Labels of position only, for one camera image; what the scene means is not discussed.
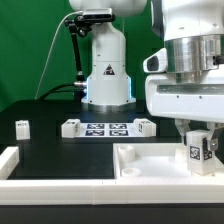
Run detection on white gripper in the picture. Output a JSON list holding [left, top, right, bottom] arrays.
[[145, 74, 224, 152]]

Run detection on white square table top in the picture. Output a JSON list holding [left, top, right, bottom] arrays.
[[112, 142, 224, 180]]

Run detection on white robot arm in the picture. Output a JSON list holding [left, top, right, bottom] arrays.
[[69, 0, 224, 151]]

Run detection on sheet of four fiducial tags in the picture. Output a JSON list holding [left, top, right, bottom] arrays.
[[79, 123, 138, 138]]

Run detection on white u-shaped fence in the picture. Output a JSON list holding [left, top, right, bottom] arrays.
[[0, 147, 224, 205]]

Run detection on black base cables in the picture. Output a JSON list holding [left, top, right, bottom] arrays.
[[39, 81, 88, 101]]

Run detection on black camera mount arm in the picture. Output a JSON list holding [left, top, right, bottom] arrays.
[[64, 16, 91, 81]]

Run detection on grey depth camera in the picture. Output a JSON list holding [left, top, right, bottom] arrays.
[[82, 8, 112, 20]]

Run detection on white camera cable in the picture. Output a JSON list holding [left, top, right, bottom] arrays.
[[34, 10, 84, 100]]

